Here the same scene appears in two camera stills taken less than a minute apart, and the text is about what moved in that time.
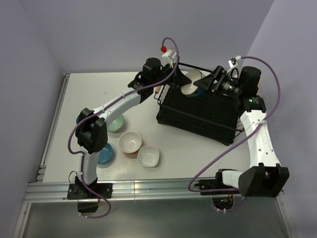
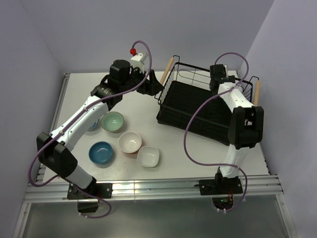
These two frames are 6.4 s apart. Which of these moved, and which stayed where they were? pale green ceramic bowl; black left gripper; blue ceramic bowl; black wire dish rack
Moved: black left gripper
Stayed: blue ceramic bowl; black wire dish rack; pale green ceramic bowl
